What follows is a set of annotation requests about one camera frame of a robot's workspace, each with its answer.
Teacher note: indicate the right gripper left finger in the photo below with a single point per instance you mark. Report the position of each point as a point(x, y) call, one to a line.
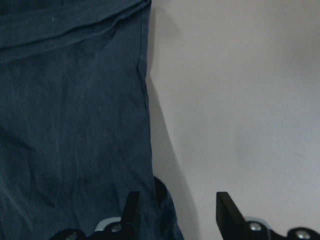
point(130, 218)

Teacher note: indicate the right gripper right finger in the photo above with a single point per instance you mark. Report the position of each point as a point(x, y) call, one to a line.
point(231, 223)

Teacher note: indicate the black printed t-shirt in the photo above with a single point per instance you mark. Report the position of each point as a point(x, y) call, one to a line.
point(74, 119)

